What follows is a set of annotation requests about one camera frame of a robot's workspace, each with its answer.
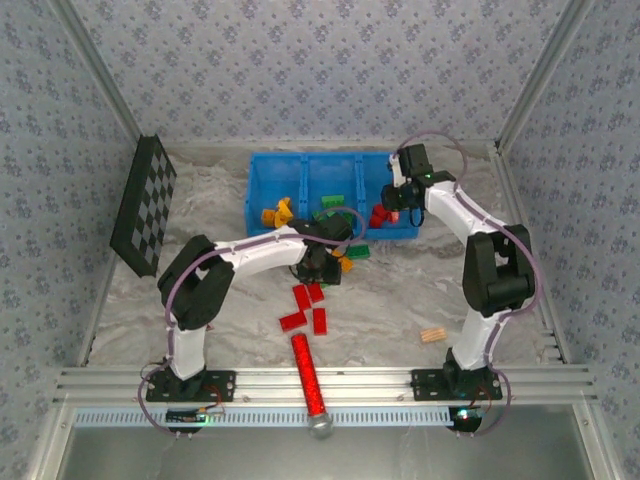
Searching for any blue three-compartment plastic bin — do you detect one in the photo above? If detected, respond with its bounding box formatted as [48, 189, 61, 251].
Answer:
[245, 151, 421, 241]

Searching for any red glitter toy microphone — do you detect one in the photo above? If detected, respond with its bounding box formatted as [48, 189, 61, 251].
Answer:
[290, 333, 336, 441]

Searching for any black checkerboard calibration board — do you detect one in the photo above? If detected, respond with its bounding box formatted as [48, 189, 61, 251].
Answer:
[109, 133, 179, 280]

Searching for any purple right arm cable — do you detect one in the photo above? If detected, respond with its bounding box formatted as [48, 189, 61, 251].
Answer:
[394, 130, 544, 439]

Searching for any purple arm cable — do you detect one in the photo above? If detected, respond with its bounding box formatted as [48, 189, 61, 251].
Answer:
[137, 207, 369, 441]
[394, 130, 544, 439]

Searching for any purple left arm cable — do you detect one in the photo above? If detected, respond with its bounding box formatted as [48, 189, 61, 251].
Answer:
[137, 207, 369, 441]

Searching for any aluminium back rail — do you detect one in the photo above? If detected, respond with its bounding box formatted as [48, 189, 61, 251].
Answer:
[164, 139, 501, 150]

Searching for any aluminium front mounting rail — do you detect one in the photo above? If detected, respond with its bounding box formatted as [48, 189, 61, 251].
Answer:
[52, 365, 599, 406]

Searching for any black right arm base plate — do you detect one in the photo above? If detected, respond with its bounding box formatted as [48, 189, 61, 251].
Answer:
[410, 368, 504, 404]

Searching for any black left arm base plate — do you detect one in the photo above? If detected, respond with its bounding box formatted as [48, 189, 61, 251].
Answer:
[145, 368, 237, 404]

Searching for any light blue slotted cable duct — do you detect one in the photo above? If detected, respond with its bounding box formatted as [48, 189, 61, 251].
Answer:
[73, 405, 454, 429]

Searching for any aluminium right side rail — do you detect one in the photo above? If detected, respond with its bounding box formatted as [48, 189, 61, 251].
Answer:
[492, 144, 571, 364]

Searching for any thin red right base wire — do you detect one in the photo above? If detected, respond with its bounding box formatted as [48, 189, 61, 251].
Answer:
[469, 384, 501, 409]

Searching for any aluminium right corner post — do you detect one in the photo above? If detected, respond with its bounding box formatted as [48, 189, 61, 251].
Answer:
[494, 0, 599, 151]

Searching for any aluminium corner post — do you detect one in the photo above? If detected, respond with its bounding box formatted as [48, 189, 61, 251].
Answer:
[494, 0, 599, 151]
[49, 0, 146, 146]

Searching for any aluminium left side rail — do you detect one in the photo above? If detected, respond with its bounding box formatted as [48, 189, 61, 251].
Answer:
[77, 244, 121, 366]

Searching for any aluminium left corner post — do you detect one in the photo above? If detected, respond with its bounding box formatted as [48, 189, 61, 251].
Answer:
[49, 0, 146, 146]

